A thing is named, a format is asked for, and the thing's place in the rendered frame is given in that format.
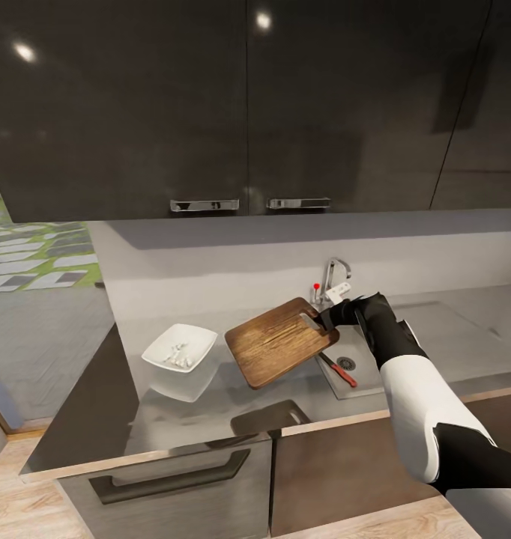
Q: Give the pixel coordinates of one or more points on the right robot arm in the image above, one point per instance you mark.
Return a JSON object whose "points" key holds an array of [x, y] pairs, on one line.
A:
{"points": [[440, 441]]}

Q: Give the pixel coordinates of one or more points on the fixed window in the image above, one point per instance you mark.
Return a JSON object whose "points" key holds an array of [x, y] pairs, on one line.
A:
{"points": [[54, 314]]}

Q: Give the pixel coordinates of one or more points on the cutting board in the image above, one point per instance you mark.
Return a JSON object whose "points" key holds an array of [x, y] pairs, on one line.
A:
{"points": [[278, 341]]}

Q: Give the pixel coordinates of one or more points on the dishwasher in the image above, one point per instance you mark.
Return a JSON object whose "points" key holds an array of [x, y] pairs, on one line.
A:
{"points": [[218, 494]]}

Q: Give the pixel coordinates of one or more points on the parer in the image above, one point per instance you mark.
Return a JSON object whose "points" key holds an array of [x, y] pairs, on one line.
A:
{"points": [[342, 373]]}

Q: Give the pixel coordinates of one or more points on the bowl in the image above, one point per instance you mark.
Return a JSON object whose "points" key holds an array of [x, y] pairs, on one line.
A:
{"points": [[195, 343]]}

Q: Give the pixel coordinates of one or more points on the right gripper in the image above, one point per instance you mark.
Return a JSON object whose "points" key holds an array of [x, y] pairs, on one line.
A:
{"points": [[333, 317]]}

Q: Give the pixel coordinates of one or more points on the drop in sink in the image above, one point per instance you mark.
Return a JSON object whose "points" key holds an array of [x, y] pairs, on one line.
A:
{"points": [[458, 347]]}

